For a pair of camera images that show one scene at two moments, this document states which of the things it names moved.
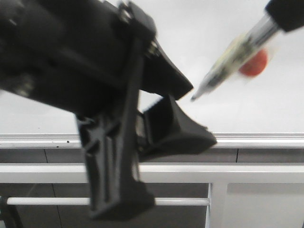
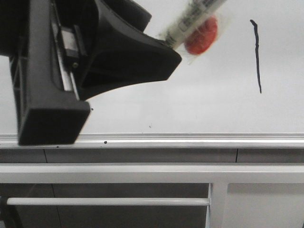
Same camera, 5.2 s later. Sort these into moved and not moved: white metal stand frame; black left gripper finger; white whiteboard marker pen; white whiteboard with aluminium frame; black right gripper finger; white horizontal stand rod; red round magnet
Moved: white whiteboard marker pen; black right gripper finger; black left gripper finger; red round magnet
Not moved: white metal stand frame; white horizontal stand rod; white whiteboard with aluminium frame
